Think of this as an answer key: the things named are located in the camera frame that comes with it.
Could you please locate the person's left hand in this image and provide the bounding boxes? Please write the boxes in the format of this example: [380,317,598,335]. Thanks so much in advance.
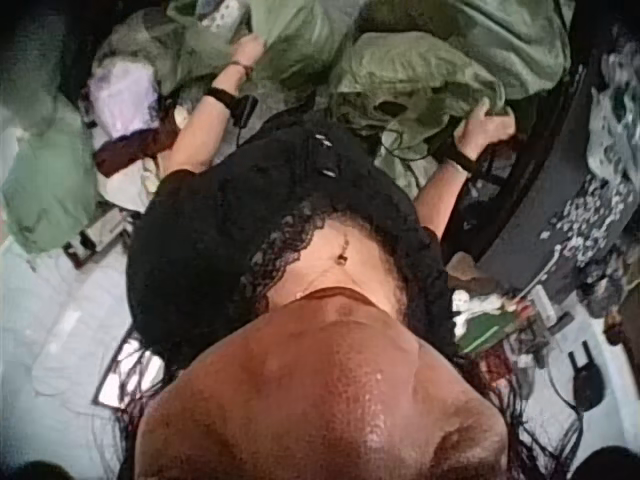
[229,33,269,70]

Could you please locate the person's right hand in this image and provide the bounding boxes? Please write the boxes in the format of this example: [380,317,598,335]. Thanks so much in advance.
[456,97,518,157]

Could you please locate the green bed sheet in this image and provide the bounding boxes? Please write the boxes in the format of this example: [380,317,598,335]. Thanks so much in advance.
[167,0,576,166]

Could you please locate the white patterned cloth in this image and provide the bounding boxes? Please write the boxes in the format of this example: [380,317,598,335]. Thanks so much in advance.
[192,0,246,31]

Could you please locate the black wrist band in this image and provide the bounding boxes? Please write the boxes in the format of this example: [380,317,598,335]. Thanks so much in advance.
[204,85,260,127]
[439,143,490,177]

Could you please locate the grey green crumpled cloth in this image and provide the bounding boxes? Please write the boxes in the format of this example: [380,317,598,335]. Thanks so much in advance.
[92,9,236,96]

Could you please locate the lavender cloth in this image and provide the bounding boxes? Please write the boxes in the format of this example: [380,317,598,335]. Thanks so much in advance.
[87,62,161,144]

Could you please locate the maroon cloth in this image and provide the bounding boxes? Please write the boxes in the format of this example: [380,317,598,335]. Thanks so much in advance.
[93,124,181,176]

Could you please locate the grey box device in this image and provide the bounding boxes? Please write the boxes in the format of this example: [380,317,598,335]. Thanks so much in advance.
[62,209,134,271]

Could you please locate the green pillow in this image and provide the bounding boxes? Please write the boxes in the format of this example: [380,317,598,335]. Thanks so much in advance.
[0,112,101,254]

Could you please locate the dark curved furniture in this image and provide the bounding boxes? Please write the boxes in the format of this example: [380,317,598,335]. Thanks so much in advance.
[439,49,636,301]

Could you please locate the green flat book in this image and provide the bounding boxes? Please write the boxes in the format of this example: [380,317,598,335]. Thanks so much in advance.
[457,319,519,355]

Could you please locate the white floral cloth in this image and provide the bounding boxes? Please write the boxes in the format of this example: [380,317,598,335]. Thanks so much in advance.
[584,47,640,201]

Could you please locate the white crumpled sheet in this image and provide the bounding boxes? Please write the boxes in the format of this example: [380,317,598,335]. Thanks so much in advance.
[0,239,146,451]

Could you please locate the dark speckled cloth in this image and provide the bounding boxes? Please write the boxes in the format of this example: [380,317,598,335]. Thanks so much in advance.
[537,174,640,321]

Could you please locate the black power adapter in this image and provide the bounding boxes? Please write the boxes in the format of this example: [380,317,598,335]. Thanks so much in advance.
[566,338,607,414]

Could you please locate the black cable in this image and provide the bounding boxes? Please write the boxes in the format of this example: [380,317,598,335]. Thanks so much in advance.
[372,122,451,201]

